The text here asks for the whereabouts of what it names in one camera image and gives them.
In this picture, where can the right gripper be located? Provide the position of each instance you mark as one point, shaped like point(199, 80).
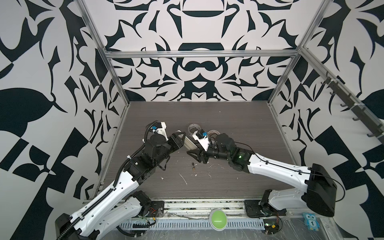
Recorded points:
point(202, 154)

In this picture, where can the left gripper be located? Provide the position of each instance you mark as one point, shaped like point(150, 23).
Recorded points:
point(174, 142)

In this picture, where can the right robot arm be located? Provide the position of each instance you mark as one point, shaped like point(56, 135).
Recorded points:
point(311, 187)

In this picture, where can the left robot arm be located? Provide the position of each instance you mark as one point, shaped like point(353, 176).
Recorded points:
point(121, 199)

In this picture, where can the clear tape roll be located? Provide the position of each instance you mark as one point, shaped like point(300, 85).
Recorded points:
point(192, 128)

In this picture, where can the beige masking tape roll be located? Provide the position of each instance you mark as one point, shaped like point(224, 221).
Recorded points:
point(213, 133)

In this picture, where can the green push button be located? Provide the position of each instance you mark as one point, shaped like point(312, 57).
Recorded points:
point(218, 220)

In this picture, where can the small electronics board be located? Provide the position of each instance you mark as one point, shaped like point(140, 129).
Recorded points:
point(272, 226)

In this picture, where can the blue owl number tag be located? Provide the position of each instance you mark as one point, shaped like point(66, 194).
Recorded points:
point(311, 222)

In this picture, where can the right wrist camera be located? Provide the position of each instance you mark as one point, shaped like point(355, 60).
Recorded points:
point(202, 137)

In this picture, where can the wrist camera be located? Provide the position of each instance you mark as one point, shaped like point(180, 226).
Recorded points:
point(160, 128)
point(202, 137)

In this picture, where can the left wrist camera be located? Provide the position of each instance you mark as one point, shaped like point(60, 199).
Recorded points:
point(160, 128)

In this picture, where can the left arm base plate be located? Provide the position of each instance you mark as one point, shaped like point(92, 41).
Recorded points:
point(152, 209)

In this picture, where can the white slotted cable duct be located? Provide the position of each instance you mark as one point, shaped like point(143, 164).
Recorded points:
point(204, 224)

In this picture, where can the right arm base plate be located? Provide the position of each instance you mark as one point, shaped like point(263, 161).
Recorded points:
point(260, 209)

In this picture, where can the black wall hook rail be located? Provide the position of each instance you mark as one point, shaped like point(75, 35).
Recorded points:
point(351, 102)

